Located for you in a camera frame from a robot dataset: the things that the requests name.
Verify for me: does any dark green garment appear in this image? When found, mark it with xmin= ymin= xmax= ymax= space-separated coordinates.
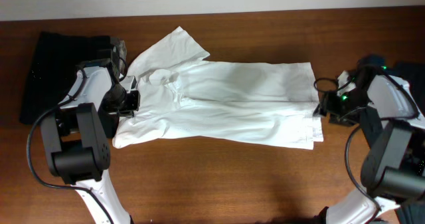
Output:
xmin=357 ymin=54 xmax=425 ymax=224

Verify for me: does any right black cable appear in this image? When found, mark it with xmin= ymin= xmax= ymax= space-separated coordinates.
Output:
xmin=313 ymin=77 xmax=389 ymax=223

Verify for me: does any white t-shirt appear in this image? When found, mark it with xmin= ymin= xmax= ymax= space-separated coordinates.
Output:
xmin=113 ymin=28 xmax=323 ymax=150

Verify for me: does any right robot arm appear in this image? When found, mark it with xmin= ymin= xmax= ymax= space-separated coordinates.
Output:
xmin=313 ymin=64 xmax=424 ymax=223

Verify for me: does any folded black garment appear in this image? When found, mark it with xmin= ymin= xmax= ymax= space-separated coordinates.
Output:
xmin=19 ymin=31 xmax=113 ymax=125

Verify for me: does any left black cable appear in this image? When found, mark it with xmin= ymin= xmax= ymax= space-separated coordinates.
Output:
xmin=25 ymin=56 xmax=127 ymax=224

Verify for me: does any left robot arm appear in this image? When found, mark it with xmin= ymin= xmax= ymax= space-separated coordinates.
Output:
xmin=34 ymin=47 xmax=140 ymax=223

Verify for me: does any folded grey garment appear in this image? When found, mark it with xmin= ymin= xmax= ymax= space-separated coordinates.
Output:
xmin=111 ymin=37 xmax=128 ymax=76

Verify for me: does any black cable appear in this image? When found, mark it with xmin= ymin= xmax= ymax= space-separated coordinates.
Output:
xmin=313 ymin=77 xmax=389 ymax=223
xmin=25 ymin=56 xmax=127 ymax=224

